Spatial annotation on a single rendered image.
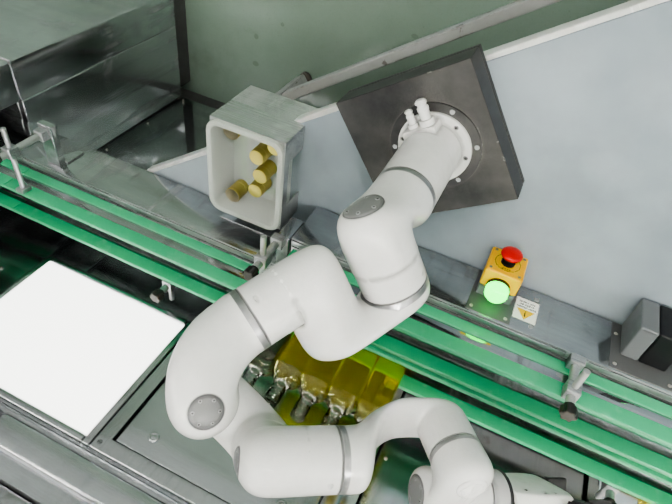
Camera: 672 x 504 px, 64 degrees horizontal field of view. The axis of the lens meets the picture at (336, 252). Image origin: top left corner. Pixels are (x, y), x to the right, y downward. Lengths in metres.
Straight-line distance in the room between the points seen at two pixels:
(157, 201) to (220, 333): 0.74
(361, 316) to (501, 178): 0.36
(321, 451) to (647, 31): 0.70
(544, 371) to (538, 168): 0.36
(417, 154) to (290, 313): 0.31
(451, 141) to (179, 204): 0.70
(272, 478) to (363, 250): 0.29
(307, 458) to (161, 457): 0.50
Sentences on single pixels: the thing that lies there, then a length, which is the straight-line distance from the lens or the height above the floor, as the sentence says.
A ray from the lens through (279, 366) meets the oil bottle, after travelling 1.05.
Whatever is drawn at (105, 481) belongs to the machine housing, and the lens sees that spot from 1.15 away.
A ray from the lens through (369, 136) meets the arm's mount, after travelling 0.97.
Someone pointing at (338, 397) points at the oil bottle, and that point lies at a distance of 1.02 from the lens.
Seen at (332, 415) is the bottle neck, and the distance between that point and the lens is 1.02.
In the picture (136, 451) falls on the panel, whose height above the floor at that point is 1.29.
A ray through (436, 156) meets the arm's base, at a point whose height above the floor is 0.91.
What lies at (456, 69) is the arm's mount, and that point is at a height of 0.81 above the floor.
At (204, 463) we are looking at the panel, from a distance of 1.13.
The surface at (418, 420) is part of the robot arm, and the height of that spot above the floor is 1.17.
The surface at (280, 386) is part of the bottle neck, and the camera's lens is 1.04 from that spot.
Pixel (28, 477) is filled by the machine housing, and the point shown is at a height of 1.41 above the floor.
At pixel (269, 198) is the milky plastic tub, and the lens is 1.22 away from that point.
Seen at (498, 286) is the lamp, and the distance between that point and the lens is 1.03.
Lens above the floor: 1.61
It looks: 44 degrees down
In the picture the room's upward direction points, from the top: 145 degrees counter-clockwise
